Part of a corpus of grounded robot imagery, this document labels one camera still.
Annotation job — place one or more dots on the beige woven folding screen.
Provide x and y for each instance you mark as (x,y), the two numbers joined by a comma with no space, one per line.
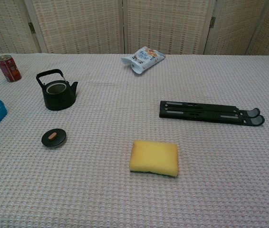
(163,26)

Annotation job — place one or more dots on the black folded laptop stand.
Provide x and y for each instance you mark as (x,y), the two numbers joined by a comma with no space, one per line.
(196,112)

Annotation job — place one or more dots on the white blue snack bag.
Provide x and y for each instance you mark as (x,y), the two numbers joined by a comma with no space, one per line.
(144,59)

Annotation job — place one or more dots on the black teapot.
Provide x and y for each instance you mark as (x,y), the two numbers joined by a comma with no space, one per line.
(58,101)

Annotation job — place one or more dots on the pink woven tablecloth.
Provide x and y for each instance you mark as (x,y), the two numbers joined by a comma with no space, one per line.
(134,202)

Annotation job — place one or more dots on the red drink can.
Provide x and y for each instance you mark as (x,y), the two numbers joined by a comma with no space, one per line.
(10,69)

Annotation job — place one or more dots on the black teapot lid wooden knob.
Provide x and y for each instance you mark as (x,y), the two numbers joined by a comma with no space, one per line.
(58,140)

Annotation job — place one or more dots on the yellow green sponge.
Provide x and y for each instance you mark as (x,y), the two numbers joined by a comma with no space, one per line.
(153,156)

